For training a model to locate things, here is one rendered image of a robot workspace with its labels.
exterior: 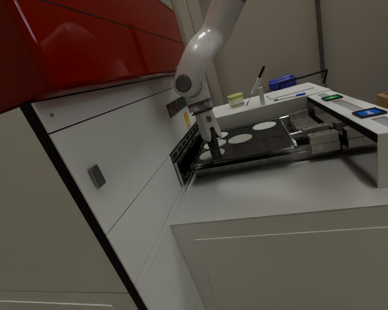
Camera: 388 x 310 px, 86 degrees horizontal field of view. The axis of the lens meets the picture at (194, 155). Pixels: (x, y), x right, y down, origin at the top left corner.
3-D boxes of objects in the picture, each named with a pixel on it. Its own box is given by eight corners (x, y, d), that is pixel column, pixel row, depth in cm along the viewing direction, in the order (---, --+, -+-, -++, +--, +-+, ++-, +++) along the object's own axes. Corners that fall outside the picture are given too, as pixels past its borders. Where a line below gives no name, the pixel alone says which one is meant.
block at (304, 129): (303, 137, 74) (303, 129, 73) (301, 134, 77) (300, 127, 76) (329, 132, 71) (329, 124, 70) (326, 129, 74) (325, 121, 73)
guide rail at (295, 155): (196, 177, 84) (194, 170, 83) (197, 174, 85) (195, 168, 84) (338, 154, 68) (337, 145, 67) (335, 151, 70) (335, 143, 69)
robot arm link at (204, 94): (207, 98, 64) (213, 97, 72) (194, 54, 61) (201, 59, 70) (183, 107, 66) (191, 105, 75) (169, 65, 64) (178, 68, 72)
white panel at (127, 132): (129, 293, 43) (19, 106, 30) (200, 147, 116) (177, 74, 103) (141, 293, 42) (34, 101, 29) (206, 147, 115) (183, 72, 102)
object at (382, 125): (377, 189, 49) (378, 134, 45) (310, 125, 99) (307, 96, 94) (428, 182, 46) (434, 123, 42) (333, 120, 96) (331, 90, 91)
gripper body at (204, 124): (215, 103, 66) (226, 136, 68) (207, 106, 76) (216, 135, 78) (194, 111, 65) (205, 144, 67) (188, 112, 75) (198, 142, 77)
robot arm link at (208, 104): (214, 96, 66) (217, 106, 66) (207, 99, 74) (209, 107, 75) (190, 104, 65) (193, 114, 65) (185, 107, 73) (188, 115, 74)
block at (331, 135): (310, 145, 67) (309, 136, 66) (307, 141, 70) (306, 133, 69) (339, 140, 64) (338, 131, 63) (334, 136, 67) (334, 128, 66)
